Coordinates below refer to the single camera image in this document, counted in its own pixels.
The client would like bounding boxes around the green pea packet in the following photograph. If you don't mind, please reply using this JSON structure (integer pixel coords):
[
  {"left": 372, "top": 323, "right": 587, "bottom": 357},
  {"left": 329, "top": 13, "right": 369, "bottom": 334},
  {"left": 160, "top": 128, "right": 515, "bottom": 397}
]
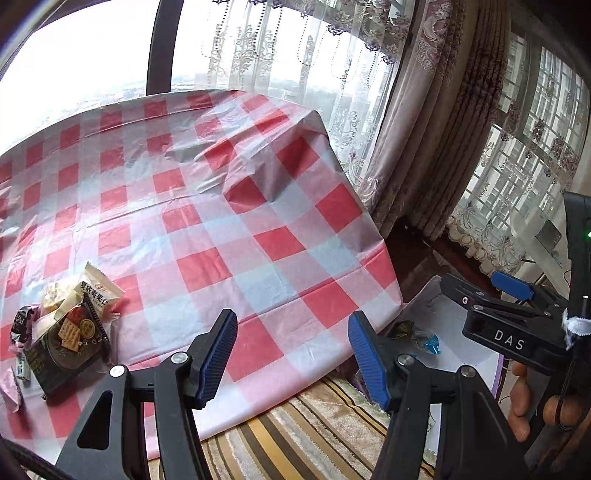
[{"left": 389, "top": 320, "right": 419, "bottom": 343}]

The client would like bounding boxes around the blue clear nut packet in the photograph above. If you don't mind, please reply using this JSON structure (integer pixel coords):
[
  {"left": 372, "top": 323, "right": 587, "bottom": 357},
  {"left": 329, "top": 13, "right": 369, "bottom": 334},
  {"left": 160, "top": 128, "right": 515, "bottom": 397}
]
[{"left": 410, "top": 331, "right": 442, "bottom": 356}]

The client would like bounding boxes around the striped terry towel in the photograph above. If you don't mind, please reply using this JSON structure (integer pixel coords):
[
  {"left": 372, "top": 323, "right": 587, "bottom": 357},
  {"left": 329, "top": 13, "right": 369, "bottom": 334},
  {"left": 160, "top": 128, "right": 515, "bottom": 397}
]
[{"left": 148, "top": 374, "right": 439, "bottom": 480}]

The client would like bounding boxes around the black pink snack packet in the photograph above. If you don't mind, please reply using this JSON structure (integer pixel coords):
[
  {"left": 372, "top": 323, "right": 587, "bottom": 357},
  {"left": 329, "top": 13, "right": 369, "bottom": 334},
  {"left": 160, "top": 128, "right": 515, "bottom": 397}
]
[{"left": 11, "top": 306, "right": 43, "bottom": 354}]

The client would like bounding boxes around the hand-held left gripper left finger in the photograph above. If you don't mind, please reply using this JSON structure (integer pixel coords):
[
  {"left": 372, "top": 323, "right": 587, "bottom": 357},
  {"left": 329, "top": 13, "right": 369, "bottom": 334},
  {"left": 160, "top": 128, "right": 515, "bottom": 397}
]
[{"left": 54, "top": 308, "right": 239, "bottom": 480}]

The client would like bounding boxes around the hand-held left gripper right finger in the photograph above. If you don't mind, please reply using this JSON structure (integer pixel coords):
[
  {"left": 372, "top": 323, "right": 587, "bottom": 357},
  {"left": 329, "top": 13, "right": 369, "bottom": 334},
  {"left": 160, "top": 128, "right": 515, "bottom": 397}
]
[{"left": 347, "top": 310, "right": 529, "bottom": 480}]

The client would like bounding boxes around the embroidered beige drape curtain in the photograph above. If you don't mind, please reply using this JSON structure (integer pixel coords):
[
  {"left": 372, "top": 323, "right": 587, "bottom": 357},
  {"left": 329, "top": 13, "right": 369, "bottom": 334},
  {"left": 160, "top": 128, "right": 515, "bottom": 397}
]
[{"left": 369, "top": 0, "right": 462, "bottom": 227}]

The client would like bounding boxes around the brown pleated drape curtain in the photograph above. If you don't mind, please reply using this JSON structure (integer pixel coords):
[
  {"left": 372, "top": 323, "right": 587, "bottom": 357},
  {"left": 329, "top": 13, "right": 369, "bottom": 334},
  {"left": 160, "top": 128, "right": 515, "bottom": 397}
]
[{"left": 411, "top": 0, "right": 513, "bottom": 241}]

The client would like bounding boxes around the white desk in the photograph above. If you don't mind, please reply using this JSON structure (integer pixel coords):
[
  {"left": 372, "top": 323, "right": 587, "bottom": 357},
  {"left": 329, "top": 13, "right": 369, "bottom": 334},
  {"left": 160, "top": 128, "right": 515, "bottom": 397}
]
[{"left": 522, "top": 212, "right": 571, "bottom": 278}]

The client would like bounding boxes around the red white checked tablecloth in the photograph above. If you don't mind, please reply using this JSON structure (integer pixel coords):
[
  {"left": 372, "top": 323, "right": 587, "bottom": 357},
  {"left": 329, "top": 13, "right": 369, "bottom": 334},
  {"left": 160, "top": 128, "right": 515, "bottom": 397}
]
[{"left": 0, "top": 89, "right": 403, "bottom": 455}]

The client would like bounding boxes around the purple cardboard box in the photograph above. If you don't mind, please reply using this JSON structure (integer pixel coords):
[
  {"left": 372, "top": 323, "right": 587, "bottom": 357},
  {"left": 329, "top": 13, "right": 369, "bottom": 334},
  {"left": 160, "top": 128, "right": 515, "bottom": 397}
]
[{"left": 385, "top": 274, "right": 509, "bottom": 457}]

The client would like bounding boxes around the clear packet of yellow cakes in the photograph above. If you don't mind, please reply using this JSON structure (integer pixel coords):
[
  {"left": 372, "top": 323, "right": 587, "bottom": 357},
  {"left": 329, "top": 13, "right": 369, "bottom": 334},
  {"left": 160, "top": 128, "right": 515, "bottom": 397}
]
[{"left": 39, "top": 281, "right": 75, "bottom": 335}]

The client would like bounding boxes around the dark window frame post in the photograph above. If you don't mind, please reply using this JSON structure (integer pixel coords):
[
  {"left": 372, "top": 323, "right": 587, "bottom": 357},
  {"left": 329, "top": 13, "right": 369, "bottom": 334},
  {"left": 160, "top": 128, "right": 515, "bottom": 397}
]
[{"left": 147, "top": 0, "right": 182, "bottom": 95}]

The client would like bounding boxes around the grey device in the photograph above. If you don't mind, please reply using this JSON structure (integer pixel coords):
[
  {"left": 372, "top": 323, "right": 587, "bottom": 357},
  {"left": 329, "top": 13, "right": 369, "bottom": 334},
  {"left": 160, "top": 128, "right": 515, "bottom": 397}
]
[{"left": 536, "top": 220, "right": 563, "bottom": 254}]

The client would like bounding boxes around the dark cracker packet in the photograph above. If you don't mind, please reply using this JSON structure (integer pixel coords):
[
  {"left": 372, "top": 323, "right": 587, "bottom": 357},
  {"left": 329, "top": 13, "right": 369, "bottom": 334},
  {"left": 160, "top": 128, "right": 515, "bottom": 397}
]
[{"left": 25, "top": 295, "right": 110, "bottom": 396}]

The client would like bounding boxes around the white lace curtain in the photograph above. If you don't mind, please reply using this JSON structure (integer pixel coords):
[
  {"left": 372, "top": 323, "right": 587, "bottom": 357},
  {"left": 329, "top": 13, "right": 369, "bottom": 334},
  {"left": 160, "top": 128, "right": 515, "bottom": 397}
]
[
  {"left": 445, "top": 28, "right": 591, "bottom": 278},
  {"left": 201, "top": 0, "right": 416, "bottom": 208}
]

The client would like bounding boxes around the cream nut packet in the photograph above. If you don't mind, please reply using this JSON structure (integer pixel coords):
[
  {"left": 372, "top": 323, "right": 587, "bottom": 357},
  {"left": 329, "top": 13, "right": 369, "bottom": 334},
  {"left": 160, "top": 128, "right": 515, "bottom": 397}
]
[{"left": 41, "top": 261, "right": 125, "bottom": 335}]

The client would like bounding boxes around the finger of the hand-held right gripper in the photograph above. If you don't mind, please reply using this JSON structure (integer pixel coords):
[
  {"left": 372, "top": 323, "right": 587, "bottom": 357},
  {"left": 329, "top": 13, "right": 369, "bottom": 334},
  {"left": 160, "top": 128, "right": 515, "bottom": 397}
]
[
  {"left": 440, "top": 272, "right": 561, "bottom": 324},
  {"left": 491, "top": 270, "right": 570, "bottom": 308}
]

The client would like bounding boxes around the person's right hand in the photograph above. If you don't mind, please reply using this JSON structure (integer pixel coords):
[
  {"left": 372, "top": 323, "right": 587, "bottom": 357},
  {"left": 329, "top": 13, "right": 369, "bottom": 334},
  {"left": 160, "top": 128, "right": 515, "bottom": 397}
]
[{"left": 507, "top": 360, "right": 585, "bottom": 444}]

